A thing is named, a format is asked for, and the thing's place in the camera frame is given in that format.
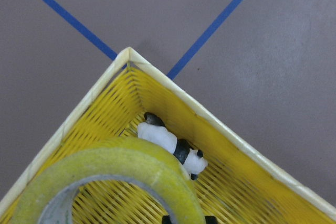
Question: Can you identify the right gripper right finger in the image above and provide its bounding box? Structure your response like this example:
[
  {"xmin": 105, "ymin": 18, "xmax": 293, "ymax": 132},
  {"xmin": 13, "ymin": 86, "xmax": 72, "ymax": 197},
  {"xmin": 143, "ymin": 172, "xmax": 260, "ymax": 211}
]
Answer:
[{"xmin": 205, "ymin": 216, "xmax": 217, "ymax": 224}]

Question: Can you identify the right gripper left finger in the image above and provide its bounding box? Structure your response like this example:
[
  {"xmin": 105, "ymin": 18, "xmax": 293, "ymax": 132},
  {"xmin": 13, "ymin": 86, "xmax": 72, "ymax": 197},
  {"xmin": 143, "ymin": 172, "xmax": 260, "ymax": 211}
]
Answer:
[{"xmin": 161, "ymin": 215, "xmax": 176, "ymax": 224}]

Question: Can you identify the yellow tape roll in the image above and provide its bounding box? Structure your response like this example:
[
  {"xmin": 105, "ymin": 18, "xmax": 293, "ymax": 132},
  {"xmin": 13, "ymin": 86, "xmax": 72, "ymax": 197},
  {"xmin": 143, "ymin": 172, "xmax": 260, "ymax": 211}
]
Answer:
[{"xmin": 11, "ymin": 137, "xmax": 205, "ymax": 223}]

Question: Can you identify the yellow woven basket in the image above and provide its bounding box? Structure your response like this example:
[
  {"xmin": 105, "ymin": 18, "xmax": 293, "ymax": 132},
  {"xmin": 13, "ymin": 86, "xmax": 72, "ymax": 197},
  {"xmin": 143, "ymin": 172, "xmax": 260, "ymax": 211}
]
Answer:
[{"xmin": 1, "ymin": 47, "xmax": 335, "ymax": 223}]

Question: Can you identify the toy panda figure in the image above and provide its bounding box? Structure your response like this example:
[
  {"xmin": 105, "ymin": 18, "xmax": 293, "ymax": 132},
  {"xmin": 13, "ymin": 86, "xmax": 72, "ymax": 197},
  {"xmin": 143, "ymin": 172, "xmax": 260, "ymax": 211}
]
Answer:
[{"xmin": 137, "ymin": 112, "xmax": 208, "ymax": 180}]

